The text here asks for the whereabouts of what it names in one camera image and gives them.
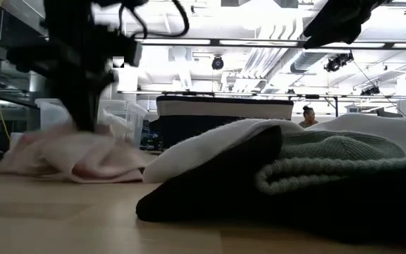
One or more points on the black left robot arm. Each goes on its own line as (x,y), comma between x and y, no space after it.
(69,14)

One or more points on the white paper roll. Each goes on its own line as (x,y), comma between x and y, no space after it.
(16,137)

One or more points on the clear plastic bin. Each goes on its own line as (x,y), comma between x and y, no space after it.
(132,113)

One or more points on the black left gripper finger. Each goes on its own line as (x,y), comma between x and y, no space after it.
(75,106)
(89,106)

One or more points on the large light pink cloth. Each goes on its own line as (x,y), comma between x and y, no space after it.
(83,158)

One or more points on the overhead beam with light strips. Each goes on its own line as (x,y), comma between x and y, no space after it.
(259,45)

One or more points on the person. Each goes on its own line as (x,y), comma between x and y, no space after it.
(308,113)

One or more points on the black horizontal rail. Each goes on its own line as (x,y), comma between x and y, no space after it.
(312,96)

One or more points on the grey-green knit cloth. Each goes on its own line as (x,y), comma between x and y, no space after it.
(330,151)

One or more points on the round black ceiling fixture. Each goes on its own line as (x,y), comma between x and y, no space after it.
(218,63)

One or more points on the black cloth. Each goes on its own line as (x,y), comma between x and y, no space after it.
(224,183)

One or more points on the black ceiling spotlight cluster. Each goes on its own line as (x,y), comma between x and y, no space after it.
(338,61)
(370,91)

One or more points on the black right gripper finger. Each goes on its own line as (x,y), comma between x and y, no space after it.
(324,26)
(330,40)

